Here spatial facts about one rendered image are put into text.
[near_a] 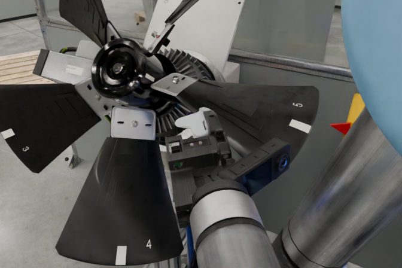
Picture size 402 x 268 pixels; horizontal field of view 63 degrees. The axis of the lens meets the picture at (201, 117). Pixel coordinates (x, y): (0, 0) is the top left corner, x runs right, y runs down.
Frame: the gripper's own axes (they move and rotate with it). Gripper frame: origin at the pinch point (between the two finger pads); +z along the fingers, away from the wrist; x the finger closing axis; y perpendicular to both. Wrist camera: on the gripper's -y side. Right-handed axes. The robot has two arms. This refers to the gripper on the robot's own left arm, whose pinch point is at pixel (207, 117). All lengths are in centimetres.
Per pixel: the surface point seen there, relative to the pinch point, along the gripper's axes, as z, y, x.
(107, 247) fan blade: -5.2, 21.2, 20.0
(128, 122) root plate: 10.3, 14.3, 4.6
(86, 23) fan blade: 34.7, 21.3, -9.6
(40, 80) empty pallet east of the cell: 257, 121, 90
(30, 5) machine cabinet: 556, 203, 74
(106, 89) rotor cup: 11.5, 16.7, -2.7
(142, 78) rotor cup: 9.2, 9.7, -4.8
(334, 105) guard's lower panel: 52, -55, 39
